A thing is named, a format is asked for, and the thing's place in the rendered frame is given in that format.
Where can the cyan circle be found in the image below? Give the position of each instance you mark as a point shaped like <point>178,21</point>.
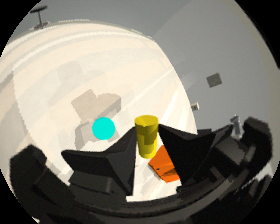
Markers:
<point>103,128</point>

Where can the yellow cylinder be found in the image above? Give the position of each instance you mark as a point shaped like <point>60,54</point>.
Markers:
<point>146,132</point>

